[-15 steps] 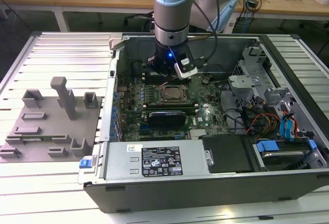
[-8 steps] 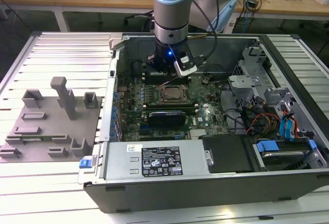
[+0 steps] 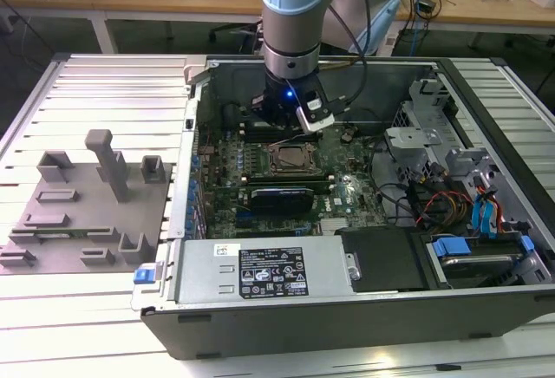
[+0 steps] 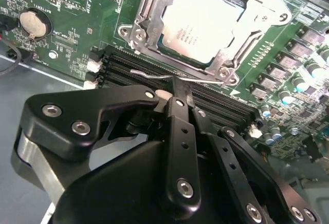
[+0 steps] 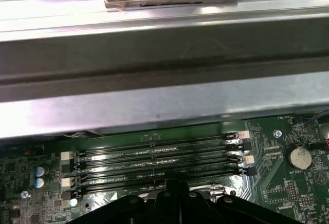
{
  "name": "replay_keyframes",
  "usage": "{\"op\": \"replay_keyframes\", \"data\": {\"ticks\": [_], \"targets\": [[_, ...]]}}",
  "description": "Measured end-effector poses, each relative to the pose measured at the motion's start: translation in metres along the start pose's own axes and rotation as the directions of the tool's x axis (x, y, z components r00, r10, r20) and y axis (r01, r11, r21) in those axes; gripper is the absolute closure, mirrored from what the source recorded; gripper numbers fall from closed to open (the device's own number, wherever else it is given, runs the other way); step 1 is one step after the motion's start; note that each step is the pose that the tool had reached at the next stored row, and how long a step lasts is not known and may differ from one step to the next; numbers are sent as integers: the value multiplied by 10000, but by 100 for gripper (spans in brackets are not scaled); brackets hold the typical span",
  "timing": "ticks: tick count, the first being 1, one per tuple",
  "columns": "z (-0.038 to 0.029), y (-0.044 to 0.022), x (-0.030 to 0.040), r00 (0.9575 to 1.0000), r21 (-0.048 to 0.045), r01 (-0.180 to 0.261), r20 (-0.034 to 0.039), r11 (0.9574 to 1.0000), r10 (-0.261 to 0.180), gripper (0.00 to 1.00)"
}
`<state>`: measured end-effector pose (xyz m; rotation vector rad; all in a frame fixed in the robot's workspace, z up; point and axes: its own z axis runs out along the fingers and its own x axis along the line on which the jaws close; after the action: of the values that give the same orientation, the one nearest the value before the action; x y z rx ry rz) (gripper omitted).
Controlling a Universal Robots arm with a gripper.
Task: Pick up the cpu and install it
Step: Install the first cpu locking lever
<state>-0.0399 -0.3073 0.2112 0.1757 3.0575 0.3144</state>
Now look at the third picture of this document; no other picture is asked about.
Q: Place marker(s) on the silver CPU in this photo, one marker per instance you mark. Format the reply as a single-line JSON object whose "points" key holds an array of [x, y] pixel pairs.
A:
{"points": [[292, 158]]}

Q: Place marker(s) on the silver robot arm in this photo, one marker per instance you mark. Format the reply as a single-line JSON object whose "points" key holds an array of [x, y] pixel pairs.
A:
{"points": [[290, 27]]}

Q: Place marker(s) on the round coin battery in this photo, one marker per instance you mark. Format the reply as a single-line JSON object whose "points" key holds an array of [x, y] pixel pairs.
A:
{"points": [[346, 136]]}

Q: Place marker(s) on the black graphics card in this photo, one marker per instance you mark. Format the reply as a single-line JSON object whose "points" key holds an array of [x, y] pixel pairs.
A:
{"points": [[282, 200]]}

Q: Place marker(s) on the green motherboard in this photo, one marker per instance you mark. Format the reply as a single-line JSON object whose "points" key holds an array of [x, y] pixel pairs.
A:
{"points": [[355, 170]]}

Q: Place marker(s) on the silver finned heatsink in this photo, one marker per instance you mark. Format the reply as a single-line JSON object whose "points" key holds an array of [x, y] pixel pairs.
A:
{"points": [[334, 226]]}

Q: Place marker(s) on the silver metal drive cage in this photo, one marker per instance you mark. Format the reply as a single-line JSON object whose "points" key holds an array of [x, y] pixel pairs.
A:
{"points": [[409, 137]]}

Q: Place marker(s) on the wooden desk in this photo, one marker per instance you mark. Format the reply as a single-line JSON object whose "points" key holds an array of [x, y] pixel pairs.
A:
{"points": [[173, 1]]}

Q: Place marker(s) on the small grey adapter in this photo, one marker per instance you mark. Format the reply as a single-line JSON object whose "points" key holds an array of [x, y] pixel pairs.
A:
{"points": [[427, 6]]}

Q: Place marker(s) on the black plastic shroud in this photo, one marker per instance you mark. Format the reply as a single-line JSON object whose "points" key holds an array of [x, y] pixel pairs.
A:
{"points": [[377, 256]]}

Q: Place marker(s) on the silver power supply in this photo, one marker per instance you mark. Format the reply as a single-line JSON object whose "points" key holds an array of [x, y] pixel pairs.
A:
{"points": [[199, 274]]}

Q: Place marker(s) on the blue case latch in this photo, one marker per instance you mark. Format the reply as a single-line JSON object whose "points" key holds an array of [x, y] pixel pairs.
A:
{"points": [[144, 275]]}

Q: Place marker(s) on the grey parts rack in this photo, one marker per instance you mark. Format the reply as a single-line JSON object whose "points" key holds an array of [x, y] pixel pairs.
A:
{"points": [[86, 222]]}

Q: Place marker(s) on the hard disk in blue carrier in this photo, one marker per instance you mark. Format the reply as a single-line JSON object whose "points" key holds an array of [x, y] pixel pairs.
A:
{"points": [[451, 248]]}

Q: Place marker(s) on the open black PC case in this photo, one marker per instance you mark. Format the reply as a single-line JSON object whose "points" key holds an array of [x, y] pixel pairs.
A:
{"points": [[260, 330]]}

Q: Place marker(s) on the green RAM stick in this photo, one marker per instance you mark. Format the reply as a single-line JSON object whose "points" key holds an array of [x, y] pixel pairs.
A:
{"points": [[65, 233]]}

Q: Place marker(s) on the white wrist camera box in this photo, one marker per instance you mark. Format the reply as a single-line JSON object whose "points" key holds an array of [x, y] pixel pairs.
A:
{"points": [[315, 113]]}

